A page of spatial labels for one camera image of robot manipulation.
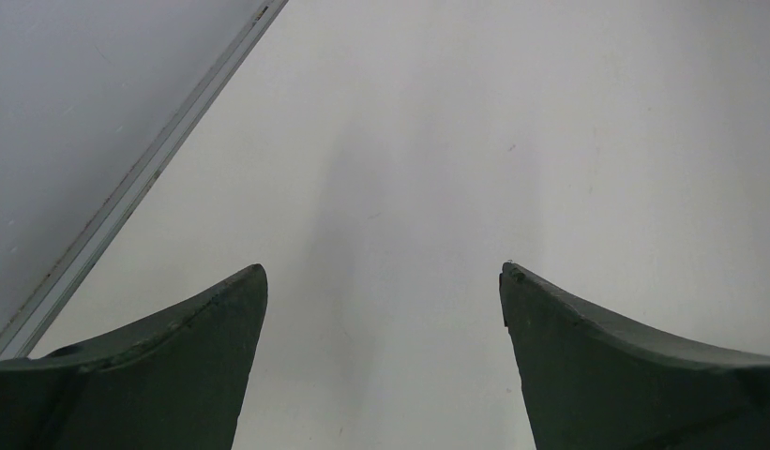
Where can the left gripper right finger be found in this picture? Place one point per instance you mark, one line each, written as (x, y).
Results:
(595, 379)

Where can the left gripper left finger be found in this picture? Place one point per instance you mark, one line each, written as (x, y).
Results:
(175, 379)

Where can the aluminium frame rail left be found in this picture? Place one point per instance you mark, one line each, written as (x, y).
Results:
(96, 97)

